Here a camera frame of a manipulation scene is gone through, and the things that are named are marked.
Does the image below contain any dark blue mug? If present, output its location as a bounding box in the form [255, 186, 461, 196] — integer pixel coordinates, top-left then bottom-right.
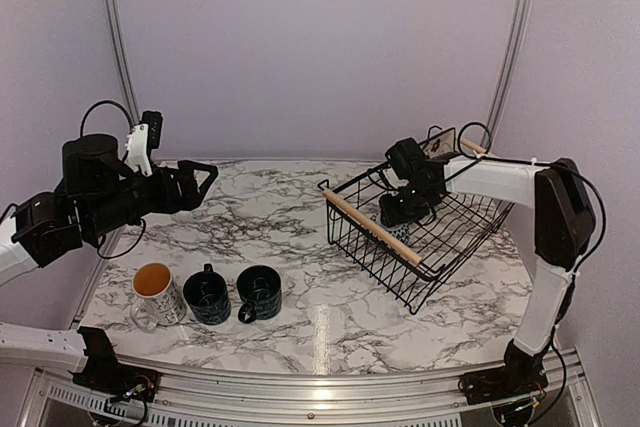
[183, 263, 231, 326]

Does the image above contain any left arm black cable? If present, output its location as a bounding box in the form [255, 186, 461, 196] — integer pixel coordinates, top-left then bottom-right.
[79, 100, 149, 261]

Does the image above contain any aluminium front table rail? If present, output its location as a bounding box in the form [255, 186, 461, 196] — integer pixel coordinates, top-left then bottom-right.
[17, 348, 604, 426]

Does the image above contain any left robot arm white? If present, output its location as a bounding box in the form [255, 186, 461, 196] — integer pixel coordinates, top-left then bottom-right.
[1, 134, 219, 392]

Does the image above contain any rear wooden rack handle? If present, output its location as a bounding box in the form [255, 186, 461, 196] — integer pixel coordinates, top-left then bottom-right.
[460, 138, 494, 157]

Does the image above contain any black wire dish rack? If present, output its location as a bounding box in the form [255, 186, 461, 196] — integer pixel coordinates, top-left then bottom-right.
[318, 160, 512, 314]

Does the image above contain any square patterned plate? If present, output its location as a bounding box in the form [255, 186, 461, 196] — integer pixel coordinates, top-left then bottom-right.
[423, 126, 456, 158]

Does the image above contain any aluminium frame post left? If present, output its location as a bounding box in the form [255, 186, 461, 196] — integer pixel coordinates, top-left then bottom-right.
[103, 0, 141, 122]

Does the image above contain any aluminium frame post right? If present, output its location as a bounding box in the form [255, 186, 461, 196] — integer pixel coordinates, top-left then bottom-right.
[487, 0, 532, 138]

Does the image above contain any wooden rack handle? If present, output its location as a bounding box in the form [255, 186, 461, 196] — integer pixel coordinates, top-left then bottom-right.
[322, 188, 422, 266]
[460, 138, 494, 157]

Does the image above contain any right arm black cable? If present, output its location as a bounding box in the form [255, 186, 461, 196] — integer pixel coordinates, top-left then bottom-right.
[457, 121, 609, 298]

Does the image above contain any dark green mug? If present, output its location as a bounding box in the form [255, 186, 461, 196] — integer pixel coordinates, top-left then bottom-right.
[236, 265, 282, 324]

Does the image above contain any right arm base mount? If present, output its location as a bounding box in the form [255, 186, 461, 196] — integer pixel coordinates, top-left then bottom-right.
[458, 340, 551, 405]

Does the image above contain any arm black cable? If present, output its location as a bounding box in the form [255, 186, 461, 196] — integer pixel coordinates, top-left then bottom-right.
[79, 100, 149, 261]
[457, 121, 609, 298]

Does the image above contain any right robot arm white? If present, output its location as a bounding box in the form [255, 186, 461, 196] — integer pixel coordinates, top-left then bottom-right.
[379, 138, 596, 357]

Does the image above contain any aluminium frame post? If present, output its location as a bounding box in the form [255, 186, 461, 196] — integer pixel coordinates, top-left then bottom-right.
[487, 0, 532, 138]
[103, 0, 141, 122]

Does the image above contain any white patterned mug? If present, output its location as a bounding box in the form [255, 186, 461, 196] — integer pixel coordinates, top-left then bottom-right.
[130, 263, 187, 332]

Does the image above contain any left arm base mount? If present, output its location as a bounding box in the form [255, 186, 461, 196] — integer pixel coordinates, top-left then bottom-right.
[72, 327, 160, 403]

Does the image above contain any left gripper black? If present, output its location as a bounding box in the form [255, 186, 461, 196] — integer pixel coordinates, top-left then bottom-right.
[83, 159, 218, 239]

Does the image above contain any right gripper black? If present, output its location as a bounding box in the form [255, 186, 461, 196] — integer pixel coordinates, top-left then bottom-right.
[378, 182, 435, 228]

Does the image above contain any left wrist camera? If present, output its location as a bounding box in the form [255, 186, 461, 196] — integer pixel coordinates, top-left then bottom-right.
[124, 111, 163, 177]

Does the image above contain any front wooden rack handle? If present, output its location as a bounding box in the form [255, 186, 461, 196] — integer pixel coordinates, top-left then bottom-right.
[322, 188, 422, 266]

